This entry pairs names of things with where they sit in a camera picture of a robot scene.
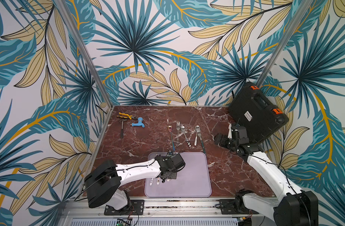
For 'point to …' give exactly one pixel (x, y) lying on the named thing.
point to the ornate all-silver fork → (178, 125)
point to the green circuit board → (121, 224)
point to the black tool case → (251, 107)
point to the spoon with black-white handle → (183, 127)
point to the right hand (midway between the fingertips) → (221, 138)
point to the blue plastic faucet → (140, 123)
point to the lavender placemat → (193, 180)
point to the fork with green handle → (199, 134)
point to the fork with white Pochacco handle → (151, 181)
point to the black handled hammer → (122, 129)
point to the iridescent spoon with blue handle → (170, 128)
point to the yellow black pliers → (127, 116)
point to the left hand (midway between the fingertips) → (170, 175)
